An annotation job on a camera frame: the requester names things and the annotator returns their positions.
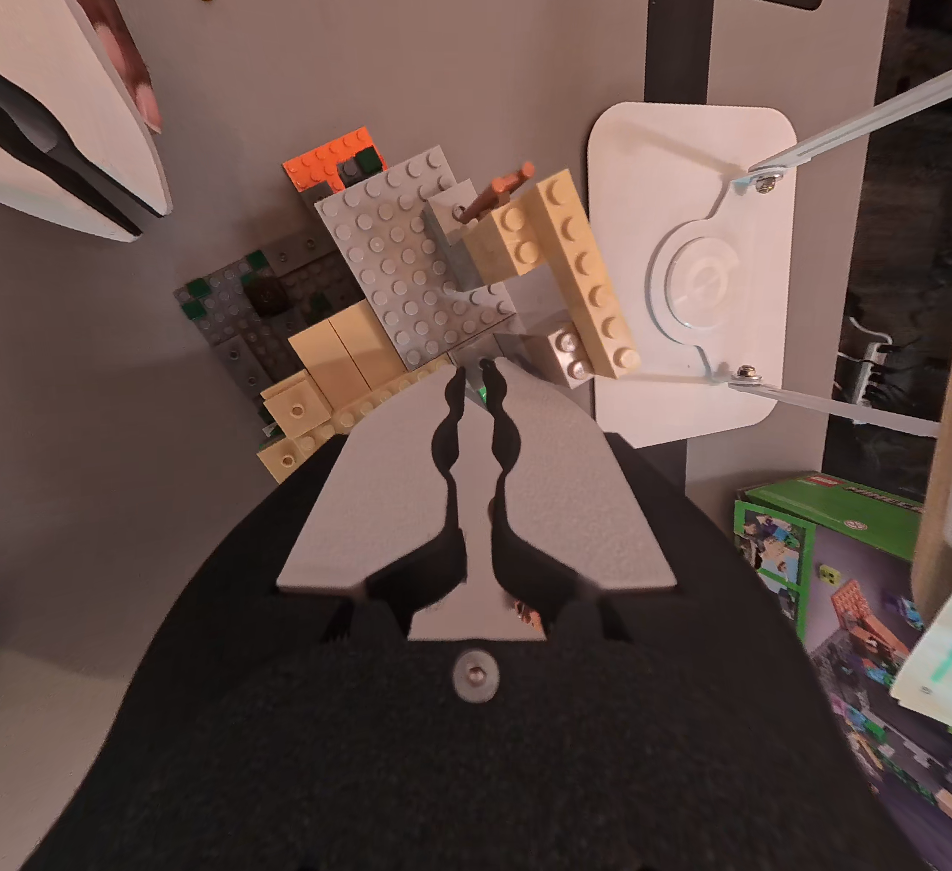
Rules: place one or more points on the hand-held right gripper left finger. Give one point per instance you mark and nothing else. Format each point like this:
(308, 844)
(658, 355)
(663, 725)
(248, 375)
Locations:
(372, 499)

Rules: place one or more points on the toy brick building model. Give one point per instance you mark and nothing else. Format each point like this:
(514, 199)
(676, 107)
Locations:
(387, 246)

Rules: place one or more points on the green toy set box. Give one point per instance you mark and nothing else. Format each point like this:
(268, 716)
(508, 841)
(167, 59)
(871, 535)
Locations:
(855, 573)

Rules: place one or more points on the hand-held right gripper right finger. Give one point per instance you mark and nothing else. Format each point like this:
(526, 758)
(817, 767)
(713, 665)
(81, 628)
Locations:
(587, 499)

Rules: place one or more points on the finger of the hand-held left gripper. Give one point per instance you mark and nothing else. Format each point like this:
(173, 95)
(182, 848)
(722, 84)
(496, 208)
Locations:
(37, 191)
(59, 53)

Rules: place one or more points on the grey desk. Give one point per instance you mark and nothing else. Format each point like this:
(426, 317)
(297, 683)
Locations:
(446, 31)

